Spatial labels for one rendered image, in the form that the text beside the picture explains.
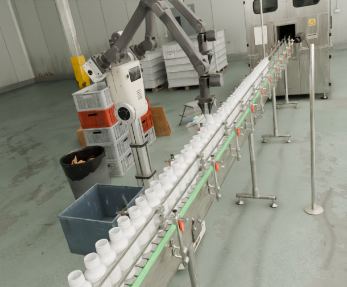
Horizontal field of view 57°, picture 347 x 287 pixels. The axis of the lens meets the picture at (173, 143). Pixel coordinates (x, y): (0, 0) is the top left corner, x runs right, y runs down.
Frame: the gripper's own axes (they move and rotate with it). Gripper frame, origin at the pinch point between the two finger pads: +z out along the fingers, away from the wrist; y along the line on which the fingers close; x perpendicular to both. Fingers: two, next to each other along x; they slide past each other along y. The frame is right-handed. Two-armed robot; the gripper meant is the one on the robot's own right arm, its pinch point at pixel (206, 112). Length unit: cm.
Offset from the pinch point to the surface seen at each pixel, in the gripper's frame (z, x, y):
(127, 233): 8, -95, 3
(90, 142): 82, 131, -199
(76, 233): 36, -69, -46
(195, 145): 6.1, -30.7, 3.3
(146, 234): 13, -88, 5
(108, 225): 29, -69, -26
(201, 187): 22.1, -41.4, 8.0
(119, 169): 119, 133, -167
